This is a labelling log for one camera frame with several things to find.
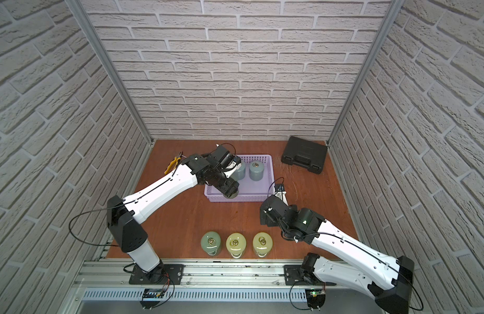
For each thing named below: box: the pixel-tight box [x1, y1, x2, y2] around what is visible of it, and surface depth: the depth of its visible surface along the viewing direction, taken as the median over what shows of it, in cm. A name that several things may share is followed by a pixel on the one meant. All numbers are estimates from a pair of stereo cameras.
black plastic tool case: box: [281, 136, 328, 175], surface depth 108 cm
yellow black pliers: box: [164, 151, 184, 175], surface depth 109 cm
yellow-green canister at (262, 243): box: [252, 231, 273, 258], surface depth 76 cm
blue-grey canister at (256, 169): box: [249, 160, 265, 182], surface depth 99 cm
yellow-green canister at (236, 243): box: [225, 232, 247, 259], surface depth 75 cm
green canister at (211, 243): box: [200, 230, 222, 257], surface depth 76 cm
